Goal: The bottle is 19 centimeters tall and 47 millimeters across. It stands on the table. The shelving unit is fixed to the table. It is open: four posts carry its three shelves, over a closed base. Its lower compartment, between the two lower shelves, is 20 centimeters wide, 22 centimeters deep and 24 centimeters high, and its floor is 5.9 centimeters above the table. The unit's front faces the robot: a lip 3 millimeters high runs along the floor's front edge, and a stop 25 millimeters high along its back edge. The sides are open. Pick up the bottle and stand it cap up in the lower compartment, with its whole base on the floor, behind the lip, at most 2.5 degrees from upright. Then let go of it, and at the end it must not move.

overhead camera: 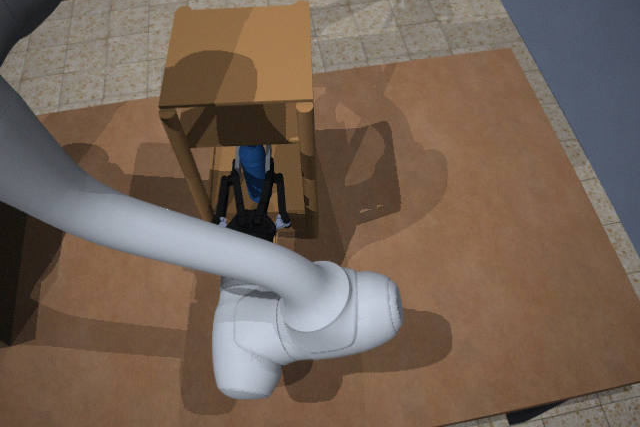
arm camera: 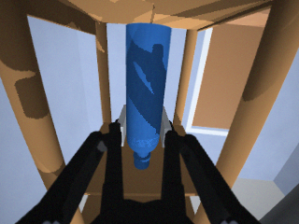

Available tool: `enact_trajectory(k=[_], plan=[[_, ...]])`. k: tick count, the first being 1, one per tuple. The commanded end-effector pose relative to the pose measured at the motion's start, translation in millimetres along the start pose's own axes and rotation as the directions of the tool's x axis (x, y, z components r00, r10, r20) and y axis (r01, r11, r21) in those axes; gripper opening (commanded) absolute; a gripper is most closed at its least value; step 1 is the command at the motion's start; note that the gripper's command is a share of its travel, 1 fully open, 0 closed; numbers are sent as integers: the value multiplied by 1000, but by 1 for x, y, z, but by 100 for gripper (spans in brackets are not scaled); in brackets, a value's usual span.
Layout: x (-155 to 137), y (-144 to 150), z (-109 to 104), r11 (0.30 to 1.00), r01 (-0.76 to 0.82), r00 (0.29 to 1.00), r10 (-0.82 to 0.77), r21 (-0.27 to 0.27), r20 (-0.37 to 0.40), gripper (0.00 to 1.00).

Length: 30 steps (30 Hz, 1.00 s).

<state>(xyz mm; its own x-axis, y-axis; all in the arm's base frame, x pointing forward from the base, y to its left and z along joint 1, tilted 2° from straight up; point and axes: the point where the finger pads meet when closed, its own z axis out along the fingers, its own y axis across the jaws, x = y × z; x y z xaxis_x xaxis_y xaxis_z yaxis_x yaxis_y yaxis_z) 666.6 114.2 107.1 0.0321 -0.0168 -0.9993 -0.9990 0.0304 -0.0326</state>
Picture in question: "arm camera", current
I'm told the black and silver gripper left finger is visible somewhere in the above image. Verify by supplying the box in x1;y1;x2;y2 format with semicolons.
15;105;126;224

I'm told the blue bottle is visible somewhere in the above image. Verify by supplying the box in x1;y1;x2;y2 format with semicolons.
126;22;172;170

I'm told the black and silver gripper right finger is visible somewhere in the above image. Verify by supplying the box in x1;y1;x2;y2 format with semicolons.
160;106;261;224

